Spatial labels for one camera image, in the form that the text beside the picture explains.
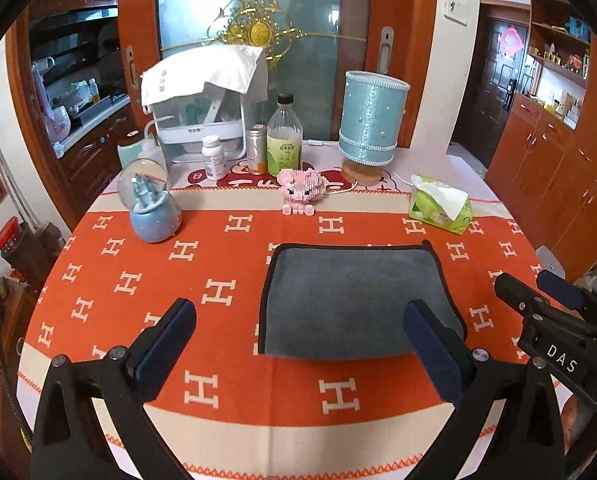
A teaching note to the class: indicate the wooden shelf cabinet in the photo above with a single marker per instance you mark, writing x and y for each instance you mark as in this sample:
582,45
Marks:
558,120

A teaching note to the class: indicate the orange patterned tablecloth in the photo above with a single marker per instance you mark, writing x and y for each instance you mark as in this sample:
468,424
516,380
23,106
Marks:
128,260

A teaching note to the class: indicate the red lid jar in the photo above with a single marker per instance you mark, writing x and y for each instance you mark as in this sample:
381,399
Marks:
9,235

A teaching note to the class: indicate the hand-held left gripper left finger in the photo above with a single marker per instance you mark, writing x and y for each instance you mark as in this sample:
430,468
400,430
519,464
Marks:
166,345

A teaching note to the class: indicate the white squeeze bottle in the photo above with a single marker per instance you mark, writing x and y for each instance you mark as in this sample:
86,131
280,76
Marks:
146,152

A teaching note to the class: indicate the wooden kitchen cabinet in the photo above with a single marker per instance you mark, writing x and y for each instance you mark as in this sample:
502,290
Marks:
86,155

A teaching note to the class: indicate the gold door ornament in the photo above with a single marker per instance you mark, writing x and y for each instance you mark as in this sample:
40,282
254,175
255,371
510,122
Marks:
258,25

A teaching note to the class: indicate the dark wooden door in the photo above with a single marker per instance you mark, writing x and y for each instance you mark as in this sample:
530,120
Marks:
488,85

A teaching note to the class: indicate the clear bottle with green label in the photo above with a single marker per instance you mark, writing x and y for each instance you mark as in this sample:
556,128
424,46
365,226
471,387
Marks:
282,150

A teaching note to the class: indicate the white pill bottle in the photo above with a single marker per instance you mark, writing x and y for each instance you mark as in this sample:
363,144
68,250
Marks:
213,160

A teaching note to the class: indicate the blue table lamp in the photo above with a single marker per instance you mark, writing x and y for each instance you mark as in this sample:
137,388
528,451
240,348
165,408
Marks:
373,120

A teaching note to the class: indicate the white wall switch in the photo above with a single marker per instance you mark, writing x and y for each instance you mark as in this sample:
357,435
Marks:
456,9

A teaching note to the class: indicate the blue snow globe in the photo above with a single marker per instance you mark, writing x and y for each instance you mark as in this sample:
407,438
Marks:
151,210

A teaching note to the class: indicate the green tissue pack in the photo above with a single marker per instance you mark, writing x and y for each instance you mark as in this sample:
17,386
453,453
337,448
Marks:
436,210

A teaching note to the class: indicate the wooden glass sliding door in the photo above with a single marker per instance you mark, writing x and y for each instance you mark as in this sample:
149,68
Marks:
318,35

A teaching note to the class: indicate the small metal can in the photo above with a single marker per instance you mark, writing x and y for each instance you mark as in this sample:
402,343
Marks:
257,152

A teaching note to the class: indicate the pink block pig figure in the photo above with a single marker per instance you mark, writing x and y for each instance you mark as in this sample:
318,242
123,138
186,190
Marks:
301,187

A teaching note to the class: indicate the white cloth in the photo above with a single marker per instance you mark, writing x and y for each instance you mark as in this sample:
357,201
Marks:
203,72

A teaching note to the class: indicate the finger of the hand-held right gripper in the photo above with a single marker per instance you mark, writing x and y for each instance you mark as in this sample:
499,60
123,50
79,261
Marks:
561,290
521,295

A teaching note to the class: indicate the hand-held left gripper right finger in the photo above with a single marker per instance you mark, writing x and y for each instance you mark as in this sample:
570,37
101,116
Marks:
431,355

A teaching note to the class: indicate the grey towel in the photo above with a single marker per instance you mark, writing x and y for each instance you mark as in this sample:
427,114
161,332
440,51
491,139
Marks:
348,300

